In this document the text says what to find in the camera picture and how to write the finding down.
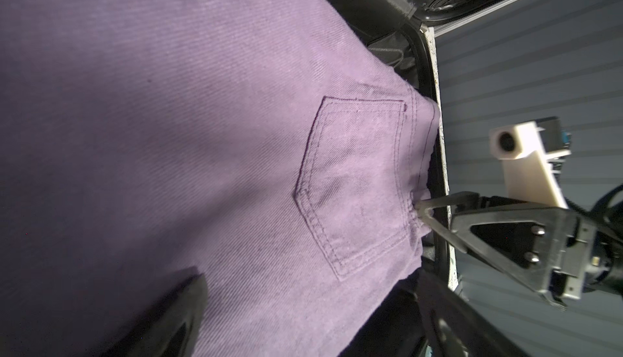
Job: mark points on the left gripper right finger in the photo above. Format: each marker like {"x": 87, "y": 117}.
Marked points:
{"x": 453, "y": 328}

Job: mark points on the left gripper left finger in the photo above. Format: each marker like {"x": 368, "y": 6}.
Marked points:
{"x": 157, "y": 315}

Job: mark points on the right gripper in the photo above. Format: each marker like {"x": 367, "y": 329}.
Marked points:
{"x": 521, "y": 238}

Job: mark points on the purple jeans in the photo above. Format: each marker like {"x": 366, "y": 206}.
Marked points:
{"x": 257, "y": 142}

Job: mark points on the blue hard-shell suitcase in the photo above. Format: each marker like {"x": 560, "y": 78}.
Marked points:
{"x": 396, "y": 328}

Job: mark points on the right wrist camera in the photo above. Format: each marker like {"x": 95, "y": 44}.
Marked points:
{"x": 531, "y": 154}

